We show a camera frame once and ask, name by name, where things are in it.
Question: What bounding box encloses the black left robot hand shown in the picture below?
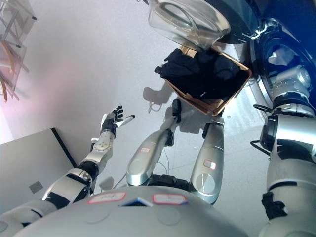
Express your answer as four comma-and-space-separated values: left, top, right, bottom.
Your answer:
101, 105, 136, 135

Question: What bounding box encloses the dark navy clothes pile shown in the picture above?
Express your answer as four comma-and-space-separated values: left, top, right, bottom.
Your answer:
154, 48, 241, 101

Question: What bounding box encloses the grey front-load washing machine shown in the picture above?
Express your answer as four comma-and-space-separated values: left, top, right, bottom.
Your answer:
232, 0, 316, 115

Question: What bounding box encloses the silver left robot leg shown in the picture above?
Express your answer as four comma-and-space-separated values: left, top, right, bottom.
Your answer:
126, 115, 175, 187

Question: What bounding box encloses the silver robot leg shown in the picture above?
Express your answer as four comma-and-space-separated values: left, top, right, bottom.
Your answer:
126, 115, 175, 187
190, 116, 226, 205

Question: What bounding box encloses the black left robot foot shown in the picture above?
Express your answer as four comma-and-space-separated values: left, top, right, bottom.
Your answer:
172, 98, 182, 123

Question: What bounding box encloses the grey robot torso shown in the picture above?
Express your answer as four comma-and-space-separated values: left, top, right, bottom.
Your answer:
14, 174, 247, 237

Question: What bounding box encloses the silver right robot leg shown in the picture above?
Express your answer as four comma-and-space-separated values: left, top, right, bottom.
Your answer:
190, 116, 226, 205

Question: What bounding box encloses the brown cardboard box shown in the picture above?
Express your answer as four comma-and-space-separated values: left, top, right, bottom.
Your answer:
162, 44, 253, 117

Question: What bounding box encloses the metal folding chair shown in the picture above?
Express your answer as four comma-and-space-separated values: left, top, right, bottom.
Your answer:
0, 0, 38, 102

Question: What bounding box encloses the round glass washer door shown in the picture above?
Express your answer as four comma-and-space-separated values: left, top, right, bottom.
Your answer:
145, 0, 260, 51

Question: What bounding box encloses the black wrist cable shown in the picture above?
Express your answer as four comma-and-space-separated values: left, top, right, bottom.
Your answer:
250, 104, 273, 157

